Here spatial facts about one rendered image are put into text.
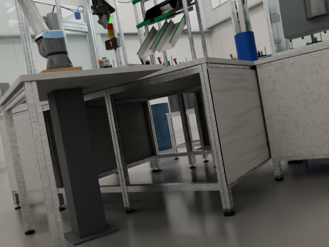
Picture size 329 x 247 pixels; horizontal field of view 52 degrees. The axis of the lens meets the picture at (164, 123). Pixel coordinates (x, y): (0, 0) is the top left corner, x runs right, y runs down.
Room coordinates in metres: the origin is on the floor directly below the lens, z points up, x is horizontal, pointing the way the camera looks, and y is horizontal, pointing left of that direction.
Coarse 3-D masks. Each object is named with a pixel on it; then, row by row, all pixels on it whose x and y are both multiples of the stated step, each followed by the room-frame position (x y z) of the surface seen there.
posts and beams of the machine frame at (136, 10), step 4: (132, 0) 3.67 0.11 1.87; (136, 4) 3.64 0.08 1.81; (136, 8) 3.65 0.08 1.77; (136, 12) 3.65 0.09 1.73; (136, 16) 3.66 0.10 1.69; (140, 16) 3.67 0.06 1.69; (136, 20) 3.66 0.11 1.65; (140, 20) 3.67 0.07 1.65; (136, 24) 3.67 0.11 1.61; (140, 28) 3.65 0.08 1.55; (140, 32) 3.65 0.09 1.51; (140, 36) 3.66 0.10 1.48; (140, 40) 3.66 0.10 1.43; (140, 44) 3.67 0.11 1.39; (144, 60) 3.66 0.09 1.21
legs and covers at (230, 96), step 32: (96, 96) 2.28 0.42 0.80; (160, 96) 3.62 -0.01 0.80; (224, 96) 1.92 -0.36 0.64; (256, 96) 2.35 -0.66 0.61; (96, 128) 3.12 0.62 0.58; (128, 128) 3.48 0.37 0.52; (224, 128) 1.86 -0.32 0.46; (256, 128) 2.26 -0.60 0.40; (96, 160) 3.06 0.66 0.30; (128, 160) 3.41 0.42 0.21; (224, 160) 1.80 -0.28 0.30; (256, 160) 2.18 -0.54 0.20; (64, 192) 2.57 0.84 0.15; (128, 192) 2.22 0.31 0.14; (224, 192) 1.82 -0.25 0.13
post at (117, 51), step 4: (108, 0) 2.64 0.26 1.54; (112, 16) 2.65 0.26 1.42; (112, 20) 2.64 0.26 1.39; (116, 32) 2.66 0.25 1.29; (116, 36) 2.65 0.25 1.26; (116, 48) 2.64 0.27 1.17; (116, 52) 2.65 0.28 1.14; (116, 56) 2.65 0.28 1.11; (120, 56) 2.66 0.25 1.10; (116, 60) 2.65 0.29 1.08; (120, 60) 2.65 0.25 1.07; (120, 64) 2.65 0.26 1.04
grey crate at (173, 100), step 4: (168, 96) 4.46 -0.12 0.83; (172, 96) 4.42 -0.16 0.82; (176, 96) 4.39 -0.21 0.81; (184, 96) 4.32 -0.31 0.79; (188, 96) 4.29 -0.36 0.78; (168, 100) 4.47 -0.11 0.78; (172, 100) 4.43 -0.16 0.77; (176, 100) 4.39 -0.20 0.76; (184, 100) 4.33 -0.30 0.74; (188, 100) 4.29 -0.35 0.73; (192, 100) 4.26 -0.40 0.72; (172, 104) 4.44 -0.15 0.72; (176, 104) 4.40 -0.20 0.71; (188, 104) 4.29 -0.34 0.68; (192, 104) 4.27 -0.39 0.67; (172, 108) 4.44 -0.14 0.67; (176, 108) 4.41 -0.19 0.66; (188, 108) 4.30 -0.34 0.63; (192, 108) 4.28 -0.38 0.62
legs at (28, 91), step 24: (24, 96) 1.55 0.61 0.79; (48, 96) 1.93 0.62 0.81; (72, 96) 1.88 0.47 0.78; (72, 120) 1.87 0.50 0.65; (72, 144) 1.86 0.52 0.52; (48, 168) 1.44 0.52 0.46; (72, 168) 1.84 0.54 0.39; (24, 192) 2.14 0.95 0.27; (48, 192) 1.43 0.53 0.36; (72, 192) 1.83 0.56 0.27; (96, 192) 1.90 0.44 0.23; (24, 216) 2.13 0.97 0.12; (48, 216) 1.43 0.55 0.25; (72, 216) 1.89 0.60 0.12; (96, 216) 1.89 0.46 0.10; (72, 240) 1.82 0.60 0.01
